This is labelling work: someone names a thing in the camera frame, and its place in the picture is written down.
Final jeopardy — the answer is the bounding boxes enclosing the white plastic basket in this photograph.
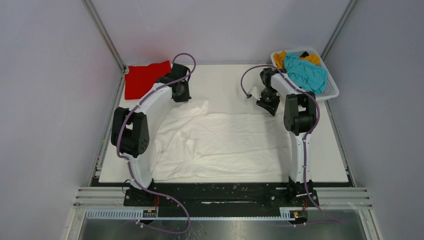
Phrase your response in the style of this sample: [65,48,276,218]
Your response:
[284,47,340,102]

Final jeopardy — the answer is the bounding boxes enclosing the teal t-shirt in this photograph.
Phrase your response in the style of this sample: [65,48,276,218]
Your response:
[283,53,328,95]

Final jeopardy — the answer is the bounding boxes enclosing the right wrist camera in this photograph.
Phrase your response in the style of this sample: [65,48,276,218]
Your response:
[247,86,261,101]

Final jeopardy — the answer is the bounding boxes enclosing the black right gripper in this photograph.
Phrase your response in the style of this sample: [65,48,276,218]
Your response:
[256,86,281,116]

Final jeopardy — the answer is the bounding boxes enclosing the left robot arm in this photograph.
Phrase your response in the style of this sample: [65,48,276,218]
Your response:
[110,63,193,206]

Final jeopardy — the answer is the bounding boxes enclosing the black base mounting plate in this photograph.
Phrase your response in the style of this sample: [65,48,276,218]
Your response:
[123,182,319,218]

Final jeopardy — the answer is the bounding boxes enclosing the folded red t-shirt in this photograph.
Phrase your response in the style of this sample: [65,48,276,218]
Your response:
[124,60,171,100]

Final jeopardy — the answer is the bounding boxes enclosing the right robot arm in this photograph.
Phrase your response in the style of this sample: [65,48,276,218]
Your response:
[256,66,320,208]

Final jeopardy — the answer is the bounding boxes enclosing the white t-shirt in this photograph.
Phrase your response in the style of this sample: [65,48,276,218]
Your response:
[150,100,291,182]

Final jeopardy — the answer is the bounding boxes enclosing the white slotted cable duct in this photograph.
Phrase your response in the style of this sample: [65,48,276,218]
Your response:
[85,208,295,221]

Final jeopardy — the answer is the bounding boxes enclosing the orange t-shirt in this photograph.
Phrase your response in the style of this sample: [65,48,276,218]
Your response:
[273,51,321,69]

